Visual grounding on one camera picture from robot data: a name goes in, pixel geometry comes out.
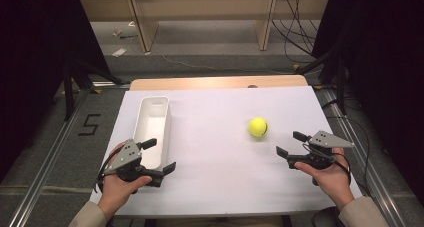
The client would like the light wooden desk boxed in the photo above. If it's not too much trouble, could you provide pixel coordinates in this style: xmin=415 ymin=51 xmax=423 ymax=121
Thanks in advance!
xmin=79 ymin=0 xmax=332 ymax=53

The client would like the white floor cable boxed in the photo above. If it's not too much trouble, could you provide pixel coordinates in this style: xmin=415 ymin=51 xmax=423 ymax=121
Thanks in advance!
xmin=162 ymin=55 xmax=298 ymax=76

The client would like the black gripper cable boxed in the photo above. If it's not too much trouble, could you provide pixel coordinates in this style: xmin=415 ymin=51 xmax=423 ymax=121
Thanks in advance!
xmin=94 ymin=148 xmax=116 ymax=193
xmin=301 ymin=143 xmax=352 ymax=185

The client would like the person's left hand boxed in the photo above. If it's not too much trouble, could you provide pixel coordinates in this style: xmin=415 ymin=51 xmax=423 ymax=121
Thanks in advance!
xmin=97 ymin=141 xmax=153 ymax=221

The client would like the person's right hand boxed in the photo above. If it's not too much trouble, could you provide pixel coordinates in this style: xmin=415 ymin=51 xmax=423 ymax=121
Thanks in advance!
xmin=294 ymin=147 xmax=355 ymax=211

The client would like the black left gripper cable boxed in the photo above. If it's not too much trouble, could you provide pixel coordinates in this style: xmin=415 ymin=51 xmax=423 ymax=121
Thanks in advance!
xmin=94 ymin=148 xmax=116 ymax=193

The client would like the metal floor rail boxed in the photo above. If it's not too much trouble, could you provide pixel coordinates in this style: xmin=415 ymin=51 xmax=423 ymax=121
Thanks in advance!
xmin=319 ymin=86 xmax=408 ymax=227
xmin=8 ymin=81 xmax=131 ymax=227

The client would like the black hanging cable bundle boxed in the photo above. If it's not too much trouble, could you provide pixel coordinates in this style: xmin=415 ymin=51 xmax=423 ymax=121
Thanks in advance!
xmin=271 ymin=0 xmax=322 ymax=65

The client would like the black floor cable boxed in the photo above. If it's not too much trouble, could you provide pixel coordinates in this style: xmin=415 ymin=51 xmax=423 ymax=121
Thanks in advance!
xmin=321 ymin=98 xmax=372 ymax=196

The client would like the wooden table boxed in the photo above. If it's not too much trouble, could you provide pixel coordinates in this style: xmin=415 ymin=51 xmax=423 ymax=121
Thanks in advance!
xmin=129 ymin=74 xmax=309 ymax=91

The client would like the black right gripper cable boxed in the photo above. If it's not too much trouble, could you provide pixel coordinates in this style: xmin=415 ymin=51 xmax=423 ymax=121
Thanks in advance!
xmin=301 ymin=143 xmax=352 ymax=185

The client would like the black chair seat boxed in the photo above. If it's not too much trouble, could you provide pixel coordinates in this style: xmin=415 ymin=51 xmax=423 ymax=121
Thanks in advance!
xmin=311 ymin=206 xmax=342 ymax=227

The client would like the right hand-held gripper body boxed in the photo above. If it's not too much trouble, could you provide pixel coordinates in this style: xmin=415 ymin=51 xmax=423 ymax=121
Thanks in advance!
xmin=285 ymin=130 xmax=355 ymax=171

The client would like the yellow tennis ball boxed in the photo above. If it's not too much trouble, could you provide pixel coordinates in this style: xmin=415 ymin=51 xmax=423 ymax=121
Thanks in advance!
xmin=248 ymin=116 xmax=269 ymax=138

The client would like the black tripod stand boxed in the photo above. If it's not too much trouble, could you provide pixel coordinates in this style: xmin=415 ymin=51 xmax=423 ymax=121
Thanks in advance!
xmin=294 ymin=46 xmax=349 ymax=115
xmin=61 ymin=58 xmax=126 ymax=121

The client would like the dark curtain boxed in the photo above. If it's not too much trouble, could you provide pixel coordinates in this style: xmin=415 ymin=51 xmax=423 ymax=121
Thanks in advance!
xmin=311 ymin=0 xmax=424 ymax=206
xmin=0 ymin=0 xmax=112 ymax=183

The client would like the white plastic bin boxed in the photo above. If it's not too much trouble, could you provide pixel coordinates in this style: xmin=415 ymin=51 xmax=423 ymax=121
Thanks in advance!
xmin=132 ymin=95 xmax=172 ymax=171

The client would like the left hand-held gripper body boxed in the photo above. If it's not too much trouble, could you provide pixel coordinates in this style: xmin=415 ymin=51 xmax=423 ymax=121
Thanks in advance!
xmin=96 ymin=138 xmax=166 ymax=192

